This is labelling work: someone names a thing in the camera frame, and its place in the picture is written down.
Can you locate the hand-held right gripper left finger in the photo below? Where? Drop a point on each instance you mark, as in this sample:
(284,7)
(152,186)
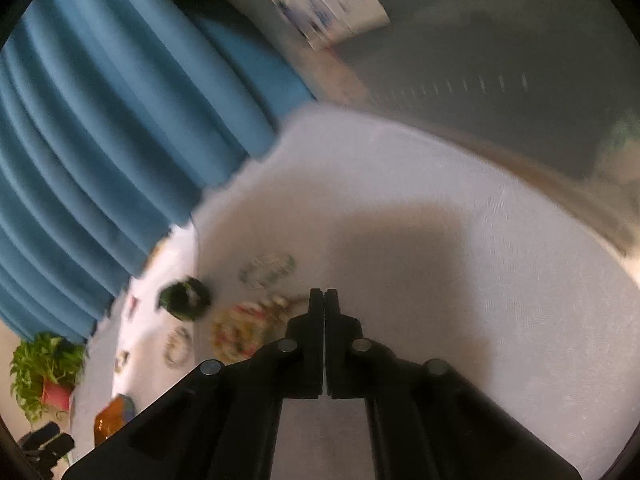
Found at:
(315,340)

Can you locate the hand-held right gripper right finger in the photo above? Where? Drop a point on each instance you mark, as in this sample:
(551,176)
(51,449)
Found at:
(334,340)

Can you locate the black round jewelry box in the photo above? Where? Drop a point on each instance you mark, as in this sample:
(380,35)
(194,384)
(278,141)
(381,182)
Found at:
(184,300)

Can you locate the white printed cloth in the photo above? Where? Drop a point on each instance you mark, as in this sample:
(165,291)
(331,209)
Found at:
(145,335)

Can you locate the orange box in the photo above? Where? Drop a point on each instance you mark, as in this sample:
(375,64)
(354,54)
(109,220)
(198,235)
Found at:
(112,420)

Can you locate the green potted plant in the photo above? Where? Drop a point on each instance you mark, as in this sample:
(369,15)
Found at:
(40,365)

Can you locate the blue curtain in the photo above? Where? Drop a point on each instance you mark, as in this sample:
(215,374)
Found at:
(100,135)

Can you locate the white printed poster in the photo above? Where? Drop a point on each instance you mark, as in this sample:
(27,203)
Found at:
(325,0)

